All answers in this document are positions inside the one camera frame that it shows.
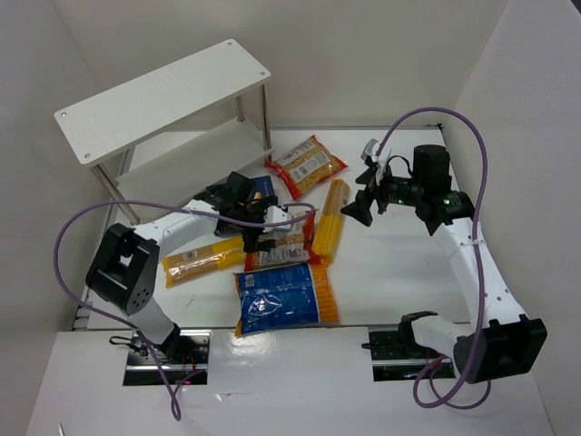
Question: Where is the red fusilli pasta bag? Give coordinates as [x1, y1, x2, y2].
[244, 216, 321, 273]

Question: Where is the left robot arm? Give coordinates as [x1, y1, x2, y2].
[85, 172, 288, 359]

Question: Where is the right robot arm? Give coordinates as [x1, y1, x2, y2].
[341, 140, 547, 384]

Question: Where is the blue Barilla pasta box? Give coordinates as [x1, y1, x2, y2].
[212, 175, 276, 237]

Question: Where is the blue and orange pasta bag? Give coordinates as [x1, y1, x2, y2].
[234, 263, 340, 337]

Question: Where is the red macaroni bag near shelf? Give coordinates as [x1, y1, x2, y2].
[264, 135, 348, 201]

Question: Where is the white two-tier shelf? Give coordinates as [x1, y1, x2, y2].
[54, 39, 272, 223]

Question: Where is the yellow spaghetti pack left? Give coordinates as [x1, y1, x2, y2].
[162, 236, 246, 288]

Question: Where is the yellow spaghetti pack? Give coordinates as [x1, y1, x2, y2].
[162, 236, 246, 288]
[312, 179, 350, 266]

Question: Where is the yellow spaghetti pack right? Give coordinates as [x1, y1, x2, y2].
[312, 179, 350, 266]

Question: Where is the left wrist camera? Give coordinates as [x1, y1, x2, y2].
[264, 205, 293, 232]

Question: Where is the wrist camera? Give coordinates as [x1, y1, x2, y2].
[264, 205, 293, 232]
[360, 138, 392, 171]

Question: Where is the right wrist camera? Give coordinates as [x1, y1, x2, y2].
[360, 138, 392, 171]

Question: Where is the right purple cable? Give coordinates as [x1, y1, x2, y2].
[374, 106, 494, 409]

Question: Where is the purple cable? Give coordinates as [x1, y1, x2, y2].
[374, 106, 494, 409]
[53, 201, 319, 421]

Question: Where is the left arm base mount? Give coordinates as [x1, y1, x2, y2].
[109, 332, 211, 387]

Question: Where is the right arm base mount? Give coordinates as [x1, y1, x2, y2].
[361, 325, 439, 382]

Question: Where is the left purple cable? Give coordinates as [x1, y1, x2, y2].
[53, 201, 319, 421]

